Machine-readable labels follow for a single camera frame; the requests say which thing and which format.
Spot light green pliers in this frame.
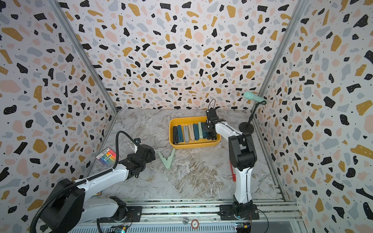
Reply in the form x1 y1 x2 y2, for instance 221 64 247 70
198 122 204 139
157 148 176 170

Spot beige pliers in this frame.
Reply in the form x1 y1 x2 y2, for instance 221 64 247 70
188 124 195 141

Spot yellow storage box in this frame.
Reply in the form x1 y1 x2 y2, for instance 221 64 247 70
169 116 222 150

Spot grey pliers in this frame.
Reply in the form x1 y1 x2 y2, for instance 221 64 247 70
183 125 190 143

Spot red pruning pliers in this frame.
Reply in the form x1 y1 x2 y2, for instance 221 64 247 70
230 163 236 182

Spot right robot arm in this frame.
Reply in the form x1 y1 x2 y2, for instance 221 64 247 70
204 108 257 218

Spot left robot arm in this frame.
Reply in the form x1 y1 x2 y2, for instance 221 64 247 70
30 144 155 233

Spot highlighter pen pack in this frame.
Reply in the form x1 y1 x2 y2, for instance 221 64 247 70
96 147 116 168

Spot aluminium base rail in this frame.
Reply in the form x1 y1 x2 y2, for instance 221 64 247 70
52 198 309 233

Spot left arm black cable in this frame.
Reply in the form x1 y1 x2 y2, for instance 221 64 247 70
29 130 140 233

